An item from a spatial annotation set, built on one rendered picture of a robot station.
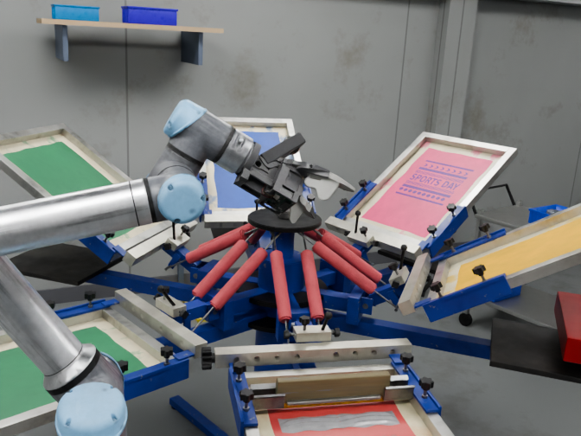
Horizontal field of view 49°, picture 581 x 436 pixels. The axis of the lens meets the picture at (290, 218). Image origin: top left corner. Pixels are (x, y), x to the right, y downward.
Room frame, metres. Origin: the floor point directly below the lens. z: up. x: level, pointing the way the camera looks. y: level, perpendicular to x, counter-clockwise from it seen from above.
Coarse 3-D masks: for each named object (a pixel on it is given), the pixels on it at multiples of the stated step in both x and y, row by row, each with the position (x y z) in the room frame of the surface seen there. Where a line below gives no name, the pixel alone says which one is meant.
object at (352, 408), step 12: (336, 408) 1.74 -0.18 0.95; (348, 408) 1.74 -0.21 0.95; (360, 408) 1.74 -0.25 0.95; (372, 408) 1.75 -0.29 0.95; (384, 408) 1.75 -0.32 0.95; (396, 408) 1.75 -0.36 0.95; (348, 432) 1.62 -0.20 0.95; (360, 432) 1.62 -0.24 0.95; (372, 432) 1.62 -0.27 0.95; (384, 432) 1.63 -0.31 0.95; (396, 432) 1.63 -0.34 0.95; (408, 432) 1.64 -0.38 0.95
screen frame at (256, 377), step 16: (320, 368) 1.92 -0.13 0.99; (336, 368) 1.92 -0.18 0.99; (352, 368) 1.93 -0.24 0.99; (368, 368) 1.94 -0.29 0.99; (384, 368) 1.94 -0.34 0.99; (416, 400) 1.75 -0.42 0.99; (432, 416) 1.67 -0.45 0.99; (256, 432) 1.54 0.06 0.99; (432, 432) 1.63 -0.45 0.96; (448, 432) 1.59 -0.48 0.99
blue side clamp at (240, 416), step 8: (232, 376) 1.80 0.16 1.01; (240, 376) 1.81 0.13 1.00; (232, 384) 1.75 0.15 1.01; (240, 384) 1.77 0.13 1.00; (232, 392) 1.75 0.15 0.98; (232, 400) 1.74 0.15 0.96; (240, 408) 1.62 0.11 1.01; (240, 416) 1.58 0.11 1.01; (248, 416) 1.60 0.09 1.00; (256, 416) 1.60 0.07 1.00; (240, 424) 1.56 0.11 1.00; (248, 424) 1.56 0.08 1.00; (256, 424) 1.57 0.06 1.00; (240, 432) 1.56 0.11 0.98
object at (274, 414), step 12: (288, 408) 1.72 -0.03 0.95; (300, 408) 1.72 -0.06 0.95; (312, 408) 1.73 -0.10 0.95; (324, 408) 1.73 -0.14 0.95; (276, 420) 1.65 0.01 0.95; (276, 432) 1.60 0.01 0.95; (300, 432) 1.61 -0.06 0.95; (312, 432) 1.61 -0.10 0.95; (324, 432) 1.61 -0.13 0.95; (336, 432) 1.62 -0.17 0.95
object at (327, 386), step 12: (372, 372) 1.78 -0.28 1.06; (384, 372) 1.79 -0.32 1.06; (276, 384) 1.72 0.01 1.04; (288, 384) 1.70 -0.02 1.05; (300, 384) 1.71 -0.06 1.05; (312, 384) 1.72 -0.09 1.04; (324, 384) 1.73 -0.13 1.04; (336, 384) 1.74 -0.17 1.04; (348, 384) 1.74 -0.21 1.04; (360, 384) 1.75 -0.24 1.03; (372, 384) 1.76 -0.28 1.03; (384, 384) 1.77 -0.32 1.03; (288, 396) 1.70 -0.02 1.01; (300, 396) 1.71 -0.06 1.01; (312, 396) 1.72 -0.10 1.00; (324, 396) 1.73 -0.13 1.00; (336, 396) 1.74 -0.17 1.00
